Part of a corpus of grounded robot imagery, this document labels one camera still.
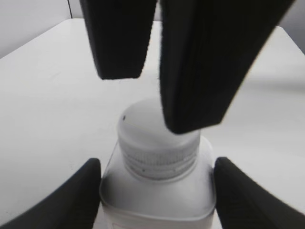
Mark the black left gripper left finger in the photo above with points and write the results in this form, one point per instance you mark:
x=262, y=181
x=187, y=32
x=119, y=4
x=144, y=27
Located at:
x=74, y=205

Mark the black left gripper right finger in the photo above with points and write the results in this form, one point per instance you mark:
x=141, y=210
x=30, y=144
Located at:
x=243, y=204

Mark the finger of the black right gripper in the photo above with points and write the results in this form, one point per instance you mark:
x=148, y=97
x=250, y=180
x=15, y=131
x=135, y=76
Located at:
x=119, y=33
x=207, y=48

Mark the white plastic bottle cap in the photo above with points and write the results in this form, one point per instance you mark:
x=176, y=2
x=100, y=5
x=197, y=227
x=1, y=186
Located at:
x=149, y=148

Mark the white strawberry yogurt bottle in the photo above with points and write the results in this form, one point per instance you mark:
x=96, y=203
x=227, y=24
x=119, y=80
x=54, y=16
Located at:
x=130, y=201

